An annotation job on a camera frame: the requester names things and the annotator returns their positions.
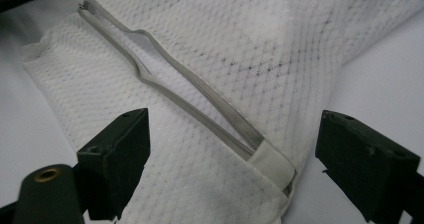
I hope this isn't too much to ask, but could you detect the white mesh laundry bag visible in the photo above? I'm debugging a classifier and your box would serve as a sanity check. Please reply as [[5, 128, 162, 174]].
[[20, 0, 424, 224]]

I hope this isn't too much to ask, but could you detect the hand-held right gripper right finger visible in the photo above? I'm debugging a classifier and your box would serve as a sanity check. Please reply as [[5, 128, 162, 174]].
[[315, 109, 421, 223]]

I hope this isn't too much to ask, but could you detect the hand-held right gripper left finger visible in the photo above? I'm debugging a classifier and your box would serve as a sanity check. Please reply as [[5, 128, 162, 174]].
[[77, 108, 151, 221]]

